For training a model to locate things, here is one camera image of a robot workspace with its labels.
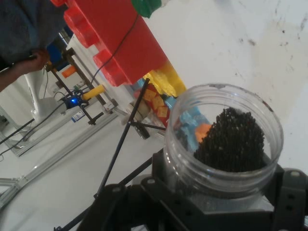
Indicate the aluminium extrusion frame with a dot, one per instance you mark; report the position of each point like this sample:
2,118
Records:
36,172

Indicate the small white blue packet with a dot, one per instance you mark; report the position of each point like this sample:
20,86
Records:
77,117

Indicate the person's bare forearm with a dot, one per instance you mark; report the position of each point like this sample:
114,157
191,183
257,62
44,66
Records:
9,77

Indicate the spice bottle with green cap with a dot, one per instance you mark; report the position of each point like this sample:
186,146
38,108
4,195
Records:
144,7

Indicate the black device with blue light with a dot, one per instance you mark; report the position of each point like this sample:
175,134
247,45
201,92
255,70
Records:
73,102

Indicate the clear plastic jar black seeds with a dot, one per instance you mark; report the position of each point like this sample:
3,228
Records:
228,149

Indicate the large blue building block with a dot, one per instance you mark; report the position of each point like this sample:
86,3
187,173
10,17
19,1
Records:
172,102

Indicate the person's bare hand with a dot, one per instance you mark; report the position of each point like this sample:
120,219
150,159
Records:
36,61

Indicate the blue plastic object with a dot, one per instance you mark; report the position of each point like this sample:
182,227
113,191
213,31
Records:
56,51

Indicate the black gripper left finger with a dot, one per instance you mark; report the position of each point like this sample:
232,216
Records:
134,207

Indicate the red cracker box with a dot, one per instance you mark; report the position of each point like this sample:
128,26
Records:
156,101

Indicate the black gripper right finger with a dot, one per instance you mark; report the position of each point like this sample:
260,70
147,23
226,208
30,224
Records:
291,199

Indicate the white metal stand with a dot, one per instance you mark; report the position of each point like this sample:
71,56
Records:
33,96

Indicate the black tripod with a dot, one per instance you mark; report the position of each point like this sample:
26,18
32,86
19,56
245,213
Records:
119,144

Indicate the large red building block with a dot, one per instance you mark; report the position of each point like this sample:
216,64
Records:
130,48

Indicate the person's blue shirt torso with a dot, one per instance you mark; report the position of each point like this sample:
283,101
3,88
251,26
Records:
24,24

